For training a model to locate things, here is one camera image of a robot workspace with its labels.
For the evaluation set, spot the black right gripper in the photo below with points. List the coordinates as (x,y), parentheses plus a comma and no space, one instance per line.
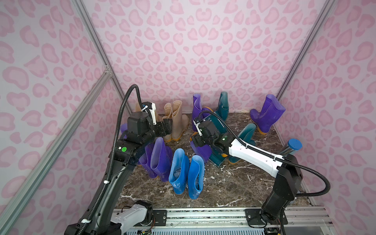
(201,138)

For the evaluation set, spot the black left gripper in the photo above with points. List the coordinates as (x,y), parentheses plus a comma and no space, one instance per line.
(167,128)

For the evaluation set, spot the dark green rain boot front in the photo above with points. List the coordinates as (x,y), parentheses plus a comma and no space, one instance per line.
(216,157)

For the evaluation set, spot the blue rain boot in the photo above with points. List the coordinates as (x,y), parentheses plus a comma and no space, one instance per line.
(179,171)
(196,177)

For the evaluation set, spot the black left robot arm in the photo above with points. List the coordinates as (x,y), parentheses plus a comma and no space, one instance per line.
(143,128)

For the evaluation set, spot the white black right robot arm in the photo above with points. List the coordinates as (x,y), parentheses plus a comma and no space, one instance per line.
(287,176)

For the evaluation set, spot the purple rain boot lying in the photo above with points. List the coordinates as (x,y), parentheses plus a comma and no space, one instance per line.
(197,109)

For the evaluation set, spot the blue capped clear bottle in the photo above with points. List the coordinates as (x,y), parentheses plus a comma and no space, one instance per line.
(291,146)

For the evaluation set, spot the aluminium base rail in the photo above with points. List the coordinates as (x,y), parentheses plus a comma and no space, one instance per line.
(308,220)

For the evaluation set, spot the right aluminium corner post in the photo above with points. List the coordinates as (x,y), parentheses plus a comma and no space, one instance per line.
(314,31)

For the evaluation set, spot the aluminium corner frame post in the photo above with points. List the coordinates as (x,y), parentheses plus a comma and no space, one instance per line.
(59,96)

